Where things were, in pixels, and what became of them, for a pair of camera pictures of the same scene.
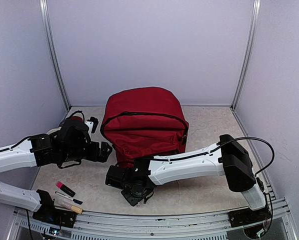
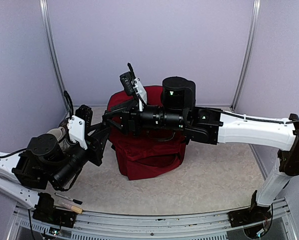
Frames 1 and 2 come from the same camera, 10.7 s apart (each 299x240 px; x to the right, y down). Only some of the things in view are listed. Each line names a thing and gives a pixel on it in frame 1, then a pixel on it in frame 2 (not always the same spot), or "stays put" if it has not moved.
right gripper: (133, 200) -> (131, 112)
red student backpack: (144, 123) stays put
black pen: (68, 197) stays put
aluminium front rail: (23, 225) stays put
